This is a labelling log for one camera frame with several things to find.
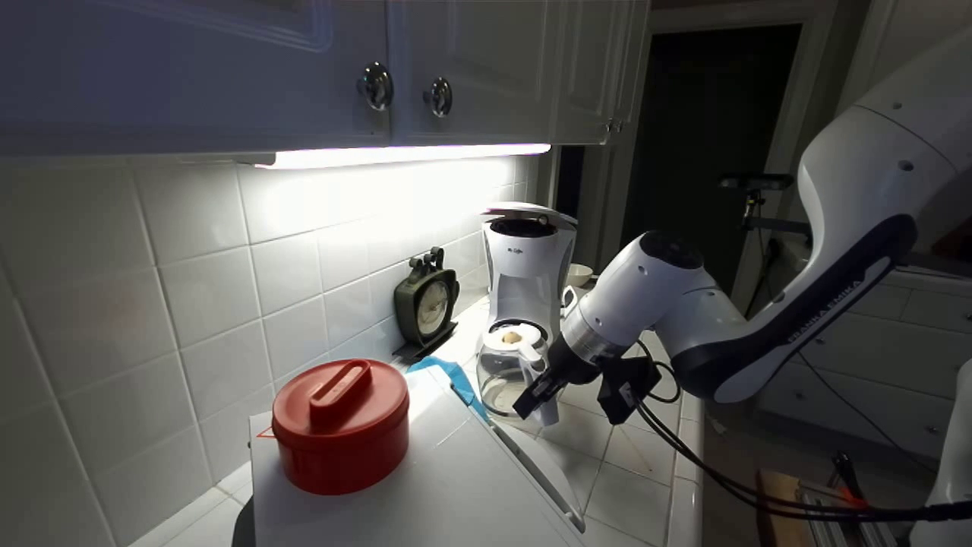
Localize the white coffeemaker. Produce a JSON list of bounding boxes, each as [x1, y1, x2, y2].
[[483, 199, 577, 336]]

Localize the under-cabinet light strip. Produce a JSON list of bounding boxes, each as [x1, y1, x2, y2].
[[244, 144, 552, 169]]

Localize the white upper cabinets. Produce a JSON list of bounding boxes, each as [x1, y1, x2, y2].
[[0, 0, 651, 158]]

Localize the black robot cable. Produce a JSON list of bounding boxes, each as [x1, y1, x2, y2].
[[631, 336, 972, 526]]

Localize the left cabinet knob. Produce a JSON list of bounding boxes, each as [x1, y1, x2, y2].
[[360, 61, 396, 111]]

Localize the right cabinet knob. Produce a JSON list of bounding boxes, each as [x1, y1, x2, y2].
[[422, 77, 453, 118]]

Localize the black kitchen scale clock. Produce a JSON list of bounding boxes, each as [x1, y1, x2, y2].
[[391, 247, 460, 366]]

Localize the glass coffee jar white handle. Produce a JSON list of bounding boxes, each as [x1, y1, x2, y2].
[[476, 319, 546, 416]]

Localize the red round lidded container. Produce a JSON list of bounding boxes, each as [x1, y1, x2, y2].
[[272, 358, 409, 495]]

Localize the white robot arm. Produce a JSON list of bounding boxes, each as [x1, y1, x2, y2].
[[515, 31, 972, 421]]

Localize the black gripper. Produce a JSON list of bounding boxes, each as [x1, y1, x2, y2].
[[515, 344, 598, 421]]

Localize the cabinet knob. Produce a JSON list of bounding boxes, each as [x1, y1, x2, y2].
[[422, 77, 453, 118], [360, 61, 396, 111]]

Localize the blue towel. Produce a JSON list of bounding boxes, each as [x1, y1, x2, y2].
[[409, 354, 490, 418]]

